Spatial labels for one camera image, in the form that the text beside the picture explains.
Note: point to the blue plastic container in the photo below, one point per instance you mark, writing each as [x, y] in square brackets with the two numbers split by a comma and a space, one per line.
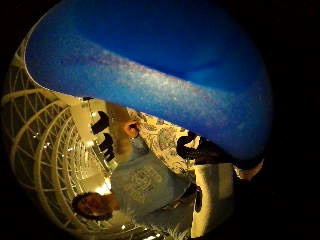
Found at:
[150, 63]

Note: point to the white cabinet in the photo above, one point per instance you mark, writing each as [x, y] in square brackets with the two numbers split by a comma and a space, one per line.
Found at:
[213, 196]

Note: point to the floral patterned cloth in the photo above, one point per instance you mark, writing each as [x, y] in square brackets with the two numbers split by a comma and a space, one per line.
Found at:
[163, 138]

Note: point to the person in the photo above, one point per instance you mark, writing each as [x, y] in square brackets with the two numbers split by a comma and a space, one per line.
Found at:
[146, 186]

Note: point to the black chair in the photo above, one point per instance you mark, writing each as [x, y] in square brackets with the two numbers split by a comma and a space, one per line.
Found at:
[100, 122]
[107, 146]

